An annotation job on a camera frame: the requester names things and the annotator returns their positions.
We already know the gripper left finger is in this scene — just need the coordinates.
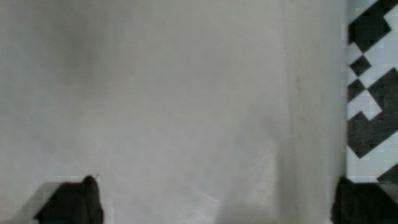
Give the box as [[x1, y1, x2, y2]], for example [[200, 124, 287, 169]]
[[33, 176, 104, 224]]

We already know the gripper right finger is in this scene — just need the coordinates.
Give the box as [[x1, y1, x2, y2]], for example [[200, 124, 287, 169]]
[[330, 177, 398, 224]]

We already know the white desk top tray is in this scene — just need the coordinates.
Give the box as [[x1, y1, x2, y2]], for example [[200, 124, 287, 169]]
[[0, 0, 398, 224]]

